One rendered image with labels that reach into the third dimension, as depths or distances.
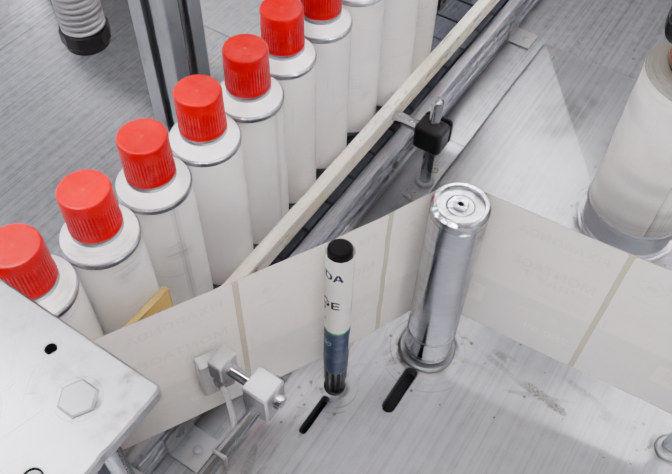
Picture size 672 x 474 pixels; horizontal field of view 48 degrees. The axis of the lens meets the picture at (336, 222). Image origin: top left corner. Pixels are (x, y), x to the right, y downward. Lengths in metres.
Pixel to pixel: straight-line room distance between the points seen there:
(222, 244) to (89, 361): 0.29
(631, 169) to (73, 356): 0.46
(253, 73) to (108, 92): 0.40
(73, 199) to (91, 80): 0.48
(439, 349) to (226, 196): 0.20
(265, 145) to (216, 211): 0.06
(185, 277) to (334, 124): 0.21
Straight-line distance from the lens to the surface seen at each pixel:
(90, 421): 0.33
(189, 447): 0.65
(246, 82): 0.55
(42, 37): 1.02
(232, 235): 0.60
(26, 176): 0.85
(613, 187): 0.68
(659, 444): 0.64
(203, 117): 0.52
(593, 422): 0.64
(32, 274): 0.46
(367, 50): 0.70
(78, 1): 0.55
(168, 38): 0.70
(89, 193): 0.47
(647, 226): 0.69
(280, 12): 0.58
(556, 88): 0.86
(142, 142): 0.49
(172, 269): 0.57
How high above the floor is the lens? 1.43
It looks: 52 degrees down
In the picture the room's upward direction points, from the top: 2 degrees clockwise
